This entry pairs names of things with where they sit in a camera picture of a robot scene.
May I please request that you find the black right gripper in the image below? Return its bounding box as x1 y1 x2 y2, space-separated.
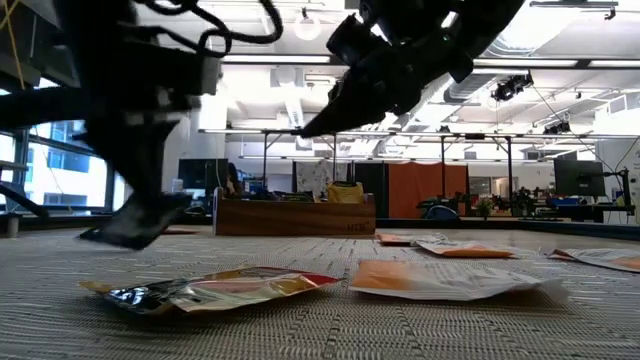
299 0 476 139

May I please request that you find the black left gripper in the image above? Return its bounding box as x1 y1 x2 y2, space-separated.
0 42 222 250

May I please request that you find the white orange tea packet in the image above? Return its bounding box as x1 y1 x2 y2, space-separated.
348 258 570 303
413 237 517 260
546 247 640 275
374 232 419 248

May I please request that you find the red yellow tea packet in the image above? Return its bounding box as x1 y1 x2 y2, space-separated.
78 265 345 317

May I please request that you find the black monitor on arm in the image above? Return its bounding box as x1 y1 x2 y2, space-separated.
552 158 607 198

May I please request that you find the wooden three-compartment tea box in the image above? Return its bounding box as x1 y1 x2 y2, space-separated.
212 187 378 238

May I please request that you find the black monitor on cart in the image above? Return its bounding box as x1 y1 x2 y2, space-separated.
177 157 230 192

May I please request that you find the long overhead light bar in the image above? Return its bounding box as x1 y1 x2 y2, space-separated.
219 52 640 70

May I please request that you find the person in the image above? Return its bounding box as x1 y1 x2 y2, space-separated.
226 162 245 197

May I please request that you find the orange partition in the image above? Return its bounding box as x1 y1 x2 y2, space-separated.
387 161 470 220

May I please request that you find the blue chair back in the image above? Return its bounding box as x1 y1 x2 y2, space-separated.
423 203 462 222

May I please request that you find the small background plant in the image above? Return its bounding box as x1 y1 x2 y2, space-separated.
473 196 495 220

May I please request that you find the grey woven placemat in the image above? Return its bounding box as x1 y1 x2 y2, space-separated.
0 228 640 360

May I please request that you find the white ceiling ring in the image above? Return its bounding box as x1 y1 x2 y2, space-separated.
292 13 323 42

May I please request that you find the black diagonal frame strut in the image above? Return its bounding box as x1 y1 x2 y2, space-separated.
0 179 54 220

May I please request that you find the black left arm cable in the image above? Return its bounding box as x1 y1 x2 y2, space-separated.
132 0 285 59

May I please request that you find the black ceiling camera cluster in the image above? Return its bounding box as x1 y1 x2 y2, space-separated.
490 72 535 103

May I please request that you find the black aluminium table frame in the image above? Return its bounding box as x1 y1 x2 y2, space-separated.
0 212 640 242

